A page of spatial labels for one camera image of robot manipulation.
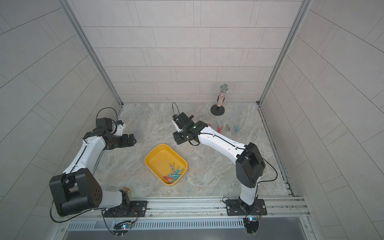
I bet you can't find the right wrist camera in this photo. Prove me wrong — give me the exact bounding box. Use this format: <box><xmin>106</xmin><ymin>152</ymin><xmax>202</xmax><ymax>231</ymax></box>
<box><xmin>174</xmin><ymin>112</ymin><xmax>194</xmax><ymax>129</ymax></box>

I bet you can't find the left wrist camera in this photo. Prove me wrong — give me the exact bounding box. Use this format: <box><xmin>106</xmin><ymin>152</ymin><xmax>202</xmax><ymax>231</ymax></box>
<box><xmin>96</xmin><ymin>118</ymin><xmax>114</xmax><ymax>132</ymax></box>

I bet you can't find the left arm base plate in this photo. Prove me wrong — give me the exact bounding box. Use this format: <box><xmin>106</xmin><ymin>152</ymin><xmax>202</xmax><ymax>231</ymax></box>
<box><xmin>103</xmin><ymin>201</ymin><xmax>148</xmax><ymax>218</ymax></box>

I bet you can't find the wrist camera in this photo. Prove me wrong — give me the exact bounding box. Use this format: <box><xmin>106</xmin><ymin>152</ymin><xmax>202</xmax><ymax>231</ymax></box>
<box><xmin>96</xmin><ymin>118</ymin><xmax>114</xmax><ymax>132</ymax></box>
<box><xmin>174</xmin><ymin>112</ymin><xmax>194</xmax><ymax>129</ymax></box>

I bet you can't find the aluminium front rail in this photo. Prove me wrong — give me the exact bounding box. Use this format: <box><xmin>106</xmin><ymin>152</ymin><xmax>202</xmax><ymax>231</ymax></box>
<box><xmin>65</xmin><ymin>196</ymin><xmax>310</xmax><ymax>221</ymax></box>

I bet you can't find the yellow plastic storage box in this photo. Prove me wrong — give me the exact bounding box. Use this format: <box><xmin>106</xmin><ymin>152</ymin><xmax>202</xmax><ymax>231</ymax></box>
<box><xmin>145</xmin><ymin>144</ymin><xmax>188</xmax><ymax>186</ymax></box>

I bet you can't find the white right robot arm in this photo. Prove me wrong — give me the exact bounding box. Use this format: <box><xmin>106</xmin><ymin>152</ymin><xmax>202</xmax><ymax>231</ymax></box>
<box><xmin>173</xmin><ymin>119</ymin><xmax>266</xmax><ymax>206</ymax></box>

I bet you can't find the glittery stand with black base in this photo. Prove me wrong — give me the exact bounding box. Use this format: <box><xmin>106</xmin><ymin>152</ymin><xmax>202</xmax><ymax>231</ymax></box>
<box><xmin>211</xmin><ymin>84</ymin><xmax>229</xmax><ymax>116</ymax></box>

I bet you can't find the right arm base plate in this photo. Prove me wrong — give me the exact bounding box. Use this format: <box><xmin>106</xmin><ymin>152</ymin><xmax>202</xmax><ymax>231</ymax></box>
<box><xmin>223</xmin><ymin>198</ymin><xmax>268</xmax><ymax>217</ymax></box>

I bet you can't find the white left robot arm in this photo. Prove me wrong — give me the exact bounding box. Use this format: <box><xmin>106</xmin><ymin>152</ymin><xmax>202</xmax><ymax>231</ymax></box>
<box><xmin>49</xmin><ymin>128</ymin><xmax>137</xmax><ymax>218</ymax></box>

